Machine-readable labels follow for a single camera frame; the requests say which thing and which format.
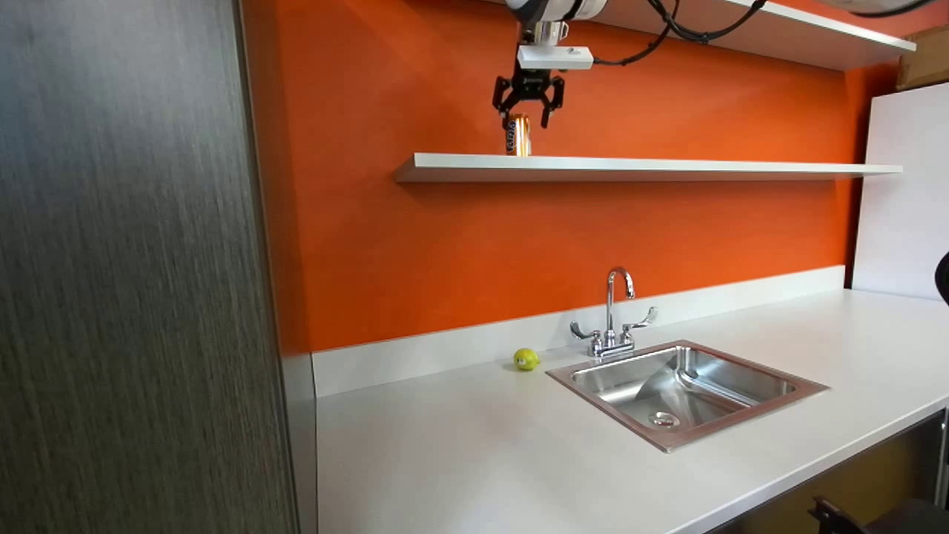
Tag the stainless steel sink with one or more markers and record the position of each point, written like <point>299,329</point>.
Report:
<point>680,393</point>

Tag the upper white wall shelf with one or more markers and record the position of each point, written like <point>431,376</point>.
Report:
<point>774,29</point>

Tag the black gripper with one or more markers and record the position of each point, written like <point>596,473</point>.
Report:
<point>529,83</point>

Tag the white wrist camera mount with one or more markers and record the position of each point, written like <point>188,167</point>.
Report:
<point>551,56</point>

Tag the dark wood cabinet panel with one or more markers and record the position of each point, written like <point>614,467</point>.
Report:
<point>141,387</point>

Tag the green tennis ball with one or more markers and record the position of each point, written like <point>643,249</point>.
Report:
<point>526,359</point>

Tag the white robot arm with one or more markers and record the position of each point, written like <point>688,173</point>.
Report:
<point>546,25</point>

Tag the orange soda can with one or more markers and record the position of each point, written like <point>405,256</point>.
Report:
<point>517,135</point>

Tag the white wall shelf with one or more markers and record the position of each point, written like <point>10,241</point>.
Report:
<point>427,167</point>
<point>774,29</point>

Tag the chrome faucet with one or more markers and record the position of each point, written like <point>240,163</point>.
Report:
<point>614,339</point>

